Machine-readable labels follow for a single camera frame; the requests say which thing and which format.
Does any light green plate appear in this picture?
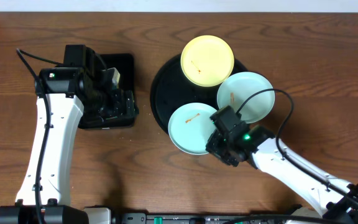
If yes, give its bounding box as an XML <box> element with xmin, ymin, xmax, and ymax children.
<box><xmin>217</xmin><ymin>72</ymin><xmax>275</xmax><ymax>123</ymax></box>
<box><xmin>168</xmin><ymin>103</ymin><xmax>217</xmax><ymax>156</ymax></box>

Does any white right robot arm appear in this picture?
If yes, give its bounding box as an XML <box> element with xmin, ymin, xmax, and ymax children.
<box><xmin>206</xmin><ymin>124</ymin><xmax>358</xmax><ymax>223</ymax></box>

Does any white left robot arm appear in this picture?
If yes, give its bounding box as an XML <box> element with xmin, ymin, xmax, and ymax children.
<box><xmin>0</xmin><ymin>67</ymin><xmax>139</xmax><ymax>223</ymax></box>

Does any black rectangular tray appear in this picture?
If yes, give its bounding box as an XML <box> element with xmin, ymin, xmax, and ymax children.
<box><xmin>78</xmin><ymin>54</ymin><xmax>139</xmax><ymax>129</ymax></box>

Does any black round tray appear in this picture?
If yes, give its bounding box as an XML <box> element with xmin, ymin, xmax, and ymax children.
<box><xmin>149</xmin><ymin>53</ymin><xmax>250</xmax><ymax>135</ymax></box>

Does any yellow plate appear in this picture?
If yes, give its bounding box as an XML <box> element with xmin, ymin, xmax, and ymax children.
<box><xmin>180</xmin><ymin>35</ymin><xmax>234</xmax><ymax>87</ymax></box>

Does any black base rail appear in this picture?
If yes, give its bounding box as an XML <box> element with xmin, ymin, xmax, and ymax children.
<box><xmin>121</xmin><ymin>212</ymin><xmax>291</xmax><ymax>224</ymax></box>

